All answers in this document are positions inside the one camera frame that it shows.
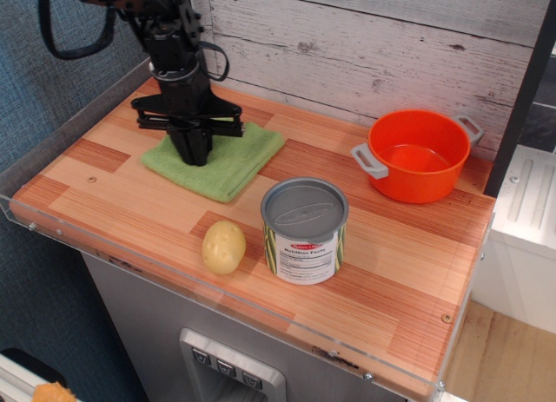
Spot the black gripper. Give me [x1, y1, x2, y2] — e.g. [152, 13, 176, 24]
[131, 69, 244, 166]

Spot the green towel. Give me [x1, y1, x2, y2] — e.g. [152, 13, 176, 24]
[141, 122, 285, 203]

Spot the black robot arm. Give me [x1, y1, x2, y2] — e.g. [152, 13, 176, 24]
[79, 0, 244, 166]

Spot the yellow toy potato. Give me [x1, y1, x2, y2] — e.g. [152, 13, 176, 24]
[202, 221, 247, 275]

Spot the toy tin can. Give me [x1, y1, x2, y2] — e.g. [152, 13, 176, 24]
[261, 177, 349, 286]

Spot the clear acrylic edge guard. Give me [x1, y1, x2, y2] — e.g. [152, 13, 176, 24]
[0, 45, 496, 399]

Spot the grey toy fridge cabinet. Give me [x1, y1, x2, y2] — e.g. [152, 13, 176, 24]
[83, 255, 401, 401]

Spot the silver dispenser panel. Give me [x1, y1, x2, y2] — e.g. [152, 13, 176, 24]
[179, 328, 288, 401]

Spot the orange object bottom left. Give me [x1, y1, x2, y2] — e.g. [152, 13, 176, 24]
[31, 382, 77, 402]

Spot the white toy sink unit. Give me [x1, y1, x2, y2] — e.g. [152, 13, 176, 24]
[472, 145, 555, 333]

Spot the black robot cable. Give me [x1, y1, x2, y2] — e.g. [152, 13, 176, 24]
[37, 0, 117, 61]

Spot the orange pot with grey handles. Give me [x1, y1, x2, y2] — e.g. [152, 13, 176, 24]
[351, 109, 484, 204]

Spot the dark grey right post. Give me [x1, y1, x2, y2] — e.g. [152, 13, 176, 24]
[483, 0, 555, 198]

